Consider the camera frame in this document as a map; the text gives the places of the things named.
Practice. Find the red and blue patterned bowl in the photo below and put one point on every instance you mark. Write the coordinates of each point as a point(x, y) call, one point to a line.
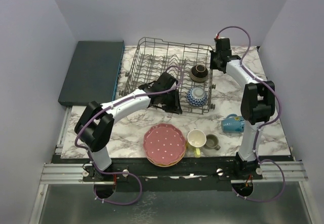
point(196, 97)

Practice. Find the yellow plate under pink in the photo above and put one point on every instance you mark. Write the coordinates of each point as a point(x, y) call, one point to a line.
point(166, 165)

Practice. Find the pink polka dot plate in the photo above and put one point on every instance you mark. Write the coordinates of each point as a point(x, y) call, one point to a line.
point(164, 143)

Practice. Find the dark grey flat box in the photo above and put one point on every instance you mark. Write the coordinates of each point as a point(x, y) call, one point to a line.
point(93, 73)

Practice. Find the dark patterned bowl cream inside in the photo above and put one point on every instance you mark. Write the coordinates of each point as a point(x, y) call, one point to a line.
point(199, 73)

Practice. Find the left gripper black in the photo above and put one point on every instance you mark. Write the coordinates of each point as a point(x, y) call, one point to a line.
point(175, 107)

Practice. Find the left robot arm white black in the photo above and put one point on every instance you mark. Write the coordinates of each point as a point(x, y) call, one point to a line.
point(94, 128)

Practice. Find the grey wire dish rack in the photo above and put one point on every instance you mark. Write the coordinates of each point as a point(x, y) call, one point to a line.
point(160, 65)

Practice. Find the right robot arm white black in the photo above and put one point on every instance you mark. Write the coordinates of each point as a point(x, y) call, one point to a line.
point(257, 105)

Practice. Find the cream mug yellow handle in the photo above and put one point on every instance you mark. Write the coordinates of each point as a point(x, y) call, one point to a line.
point(196, 140)

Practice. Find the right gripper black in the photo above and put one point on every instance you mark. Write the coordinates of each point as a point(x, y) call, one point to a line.
point(212, 53)

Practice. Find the blue mug white inside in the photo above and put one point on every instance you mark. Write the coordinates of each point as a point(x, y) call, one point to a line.
point(233, 124)

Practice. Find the small grey-brown cup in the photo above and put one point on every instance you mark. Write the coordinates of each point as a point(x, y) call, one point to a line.
point(212, 142)

